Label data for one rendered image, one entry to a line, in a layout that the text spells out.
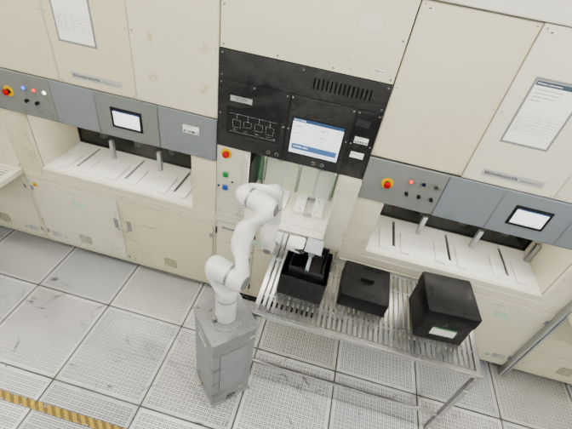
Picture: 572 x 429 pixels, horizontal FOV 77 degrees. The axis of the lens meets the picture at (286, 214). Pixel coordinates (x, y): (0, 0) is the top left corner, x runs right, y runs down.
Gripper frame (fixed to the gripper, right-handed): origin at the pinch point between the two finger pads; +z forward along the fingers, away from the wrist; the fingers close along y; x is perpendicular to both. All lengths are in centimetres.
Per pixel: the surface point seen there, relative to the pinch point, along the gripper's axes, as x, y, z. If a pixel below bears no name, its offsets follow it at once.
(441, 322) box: -13, 14, 78
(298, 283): -16.6, 13.6, -2.8
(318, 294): -20.9, 13.6, 10.2
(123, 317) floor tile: -106, 18, -124
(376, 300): -20.4, 5.7, 43.7
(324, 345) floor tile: -106, -11, 28
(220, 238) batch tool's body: -43, -28, -67
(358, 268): -20.2, -15.1, 30.9
